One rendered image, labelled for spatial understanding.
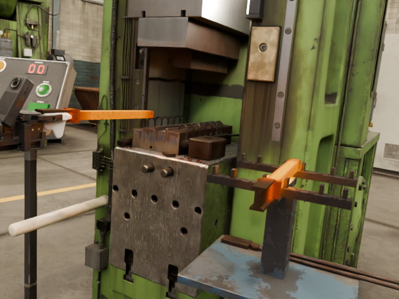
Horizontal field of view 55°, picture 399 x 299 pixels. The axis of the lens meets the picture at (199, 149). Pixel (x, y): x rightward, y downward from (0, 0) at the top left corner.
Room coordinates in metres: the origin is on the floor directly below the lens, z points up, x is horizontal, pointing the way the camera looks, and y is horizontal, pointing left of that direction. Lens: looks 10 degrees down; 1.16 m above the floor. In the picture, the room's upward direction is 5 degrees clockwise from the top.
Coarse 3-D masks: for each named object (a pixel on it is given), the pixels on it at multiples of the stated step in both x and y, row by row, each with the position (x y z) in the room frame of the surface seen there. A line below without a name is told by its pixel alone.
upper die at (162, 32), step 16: (144, 32) 1.35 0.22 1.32; (160, 32) 1.31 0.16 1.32; (176, 32) 1.28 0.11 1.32; (192, 32) 1.29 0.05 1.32; (208, 32) 1.39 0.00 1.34; (224, 32) 1.50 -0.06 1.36; (160, 48) 1.37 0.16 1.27; (176, 48) 1.32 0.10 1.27; (192, 48) 1.30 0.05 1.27; (208, 48) 1.40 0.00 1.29; (224, 48) 1.51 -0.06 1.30
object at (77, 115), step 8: (40, 112) 0.87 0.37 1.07; (48, 112) 0.88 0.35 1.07; (56, 112) 0.90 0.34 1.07; (64, 112) 0.92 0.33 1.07; (72, 112) 0.94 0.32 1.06; (80, 112) 0.96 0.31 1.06; (88, 112) 0.99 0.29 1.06; (96, 112) 1.01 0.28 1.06; (104, 112) 1.04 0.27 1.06; (112, 112) 1.06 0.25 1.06; (120, 112) 1.09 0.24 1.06; (128, 112) 1.12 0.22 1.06; (136, 112) 1.15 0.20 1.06; (144, 112) 1.19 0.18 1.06; (152, 112) 1.23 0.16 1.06; (72, 120) 0.94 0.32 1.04
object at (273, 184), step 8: (288, 160) 0.99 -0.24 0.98; (296, 160) 1.00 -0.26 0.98; (280, 168) 0.88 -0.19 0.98; (288, 168) 0.88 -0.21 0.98; (296, 168) 0.95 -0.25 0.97; (272, 176) 0.79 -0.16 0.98; (280, 176) 0.80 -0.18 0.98; (288, 176) 0.85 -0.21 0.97; (256, 184) 0.67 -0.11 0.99; (264, 184) 0.68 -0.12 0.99; (272, 184) 0.69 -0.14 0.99; (280, 184) 0.72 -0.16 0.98; (256, 192) 0.65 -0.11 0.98; (264, 192) 0.67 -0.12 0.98; (272, 192) 0.72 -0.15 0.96; (280, 192) 0.73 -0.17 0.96; (256, 200) 0.65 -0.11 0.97; (264, 200) 0.68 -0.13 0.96; (272, 200) 0.71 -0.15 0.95; (256, 208) 0.65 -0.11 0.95; (264, 208) 0.66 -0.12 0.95
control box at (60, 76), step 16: (16, 64) 1.48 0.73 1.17; (32, 64) 1.48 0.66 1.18; (48, 64) 1.48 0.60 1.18; (64, 64) 1.48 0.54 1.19; (0, 80) 1.45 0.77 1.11; (32, 80) 1.44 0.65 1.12; (48, 80) 1.44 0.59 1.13; (64, 80) 1.44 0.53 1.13; (0, 96) 1.41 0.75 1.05; (32, 96) 1.41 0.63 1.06; (48, 96) 1.41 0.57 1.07; (64, 96) 1.44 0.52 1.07
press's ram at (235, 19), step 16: (128, 0) 1.38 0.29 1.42; (144, 0) 1.35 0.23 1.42; (160, 0) 1.32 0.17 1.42; (176, 0) 1.29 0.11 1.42; (192, 0) 1.26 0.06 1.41; (208, 0) 1.27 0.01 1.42; (224, 0) 1.37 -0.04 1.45; (240, 0) 1.48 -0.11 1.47; (128, 16) 1.38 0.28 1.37; (144, 16) 1.37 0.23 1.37; (160, 16) 1.32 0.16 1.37; (176, 16) 1.29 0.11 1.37; (192, 16) 1.26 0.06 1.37; (208, 16) 1.28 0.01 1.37; (224, 16) 1.38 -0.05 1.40; (240, 16) 1.49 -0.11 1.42; (240, 32) 1.51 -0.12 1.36
